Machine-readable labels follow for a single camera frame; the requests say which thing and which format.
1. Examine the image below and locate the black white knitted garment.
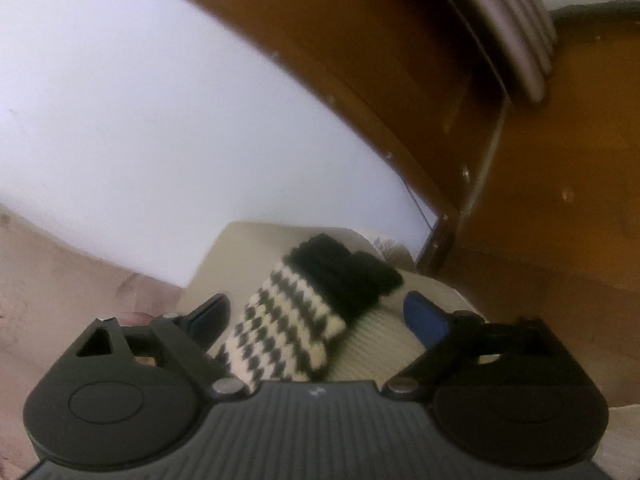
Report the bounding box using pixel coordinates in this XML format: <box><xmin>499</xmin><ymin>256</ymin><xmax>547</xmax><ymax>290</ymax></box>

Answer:
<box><xmin>215</xmin><ymin>234</ymin><xmax>404</xmax><ymax>391</ymax></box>

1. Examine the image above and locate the mauve ribbed cushion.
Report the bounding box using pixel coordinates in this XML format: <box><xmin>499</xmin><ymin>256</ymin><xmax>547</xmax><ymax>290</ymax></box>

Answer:
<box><xmin>450</xmin><ymin>0</ymin><xmax>558</xmax><ymax>105</ymax></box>

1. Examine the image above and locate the brown wooden bed frame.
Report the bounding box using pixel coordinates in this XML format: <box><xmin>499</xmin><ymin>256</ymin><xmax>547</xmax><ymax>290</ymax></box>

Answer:
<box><xmin>188</xmin><ymin>0</ymin><xmax>639</xmax><ymax>290</ymax></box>

